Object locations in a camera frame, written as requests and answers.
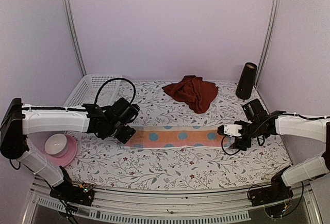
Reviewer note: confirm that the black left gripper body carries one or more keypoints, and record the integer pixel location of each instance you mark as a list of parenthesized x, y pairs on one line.
[(124, 137)]

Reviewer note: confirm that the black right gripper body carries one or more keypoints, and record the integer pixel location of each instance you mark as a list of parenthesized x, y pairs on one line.
[(240, 144)]

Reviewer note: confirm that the blue orange patterned towel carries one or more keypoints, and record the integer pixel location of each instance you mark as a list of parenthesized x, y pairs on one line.
[(161, 137)]

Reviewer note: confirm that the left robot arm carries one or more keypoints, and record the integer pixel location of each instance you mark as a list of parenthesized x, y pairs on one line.
[(21, 120)]

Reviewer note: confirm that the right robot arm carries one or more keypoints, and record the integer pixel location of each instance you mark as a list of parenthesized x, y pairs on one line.
[(262, 124)]

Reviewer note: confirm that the white plastic basket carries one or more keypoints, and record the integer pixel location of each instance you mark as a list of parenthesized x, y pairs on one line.
[(87, 88)]

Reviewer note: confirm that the floral tablecloth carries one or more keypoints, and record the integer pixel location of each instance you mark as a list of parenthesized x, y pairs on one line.
[(107, 163)]

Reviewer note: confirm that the pink plate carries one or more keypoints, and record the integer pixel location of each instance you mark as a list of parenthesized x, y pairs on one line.
[(68, 157)]

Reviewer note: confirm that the black cylinder cup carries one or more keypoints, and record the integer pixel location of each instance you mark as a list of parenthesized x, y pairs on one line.
[(246, 81)]

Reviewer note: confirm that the dark red towel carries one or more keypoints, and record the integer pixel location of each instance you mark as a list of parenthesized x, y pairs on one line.
[(194, 92)]

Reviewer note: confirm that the white bowl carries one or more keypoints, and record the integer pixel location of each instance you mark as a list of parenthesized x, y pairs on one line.
[(56, 145)]

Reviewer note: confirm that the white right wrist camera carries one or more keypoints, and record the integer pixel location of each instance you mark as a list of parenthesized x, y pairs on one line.
[(232, 130)]

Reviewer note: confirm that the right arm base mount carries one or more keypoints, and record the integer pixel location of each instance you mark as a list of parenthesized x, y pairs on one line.
[(277, 191)]

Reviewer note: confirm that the front aluminium rail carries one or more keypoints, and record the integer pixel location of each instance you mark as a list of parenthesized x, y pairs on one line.
[(124, 205)]

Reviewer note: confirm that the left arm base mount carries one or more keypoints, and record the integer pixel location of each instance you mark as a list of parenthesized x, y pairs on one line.
[(67, 192)]

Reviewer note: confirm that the left aluminium frame post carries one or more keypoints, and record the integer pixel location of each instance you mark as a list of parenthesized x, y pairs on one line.
[(73, 34)]

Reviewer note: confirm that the aluminium frame post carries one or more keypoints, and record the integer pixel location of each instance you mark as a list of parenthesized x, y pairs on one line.
[(73, 34), (267, 41)]

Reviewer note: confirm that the right aluminium frame post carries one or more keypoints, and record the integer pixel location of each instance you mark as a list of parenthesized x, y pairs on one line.
[(267, 41)]

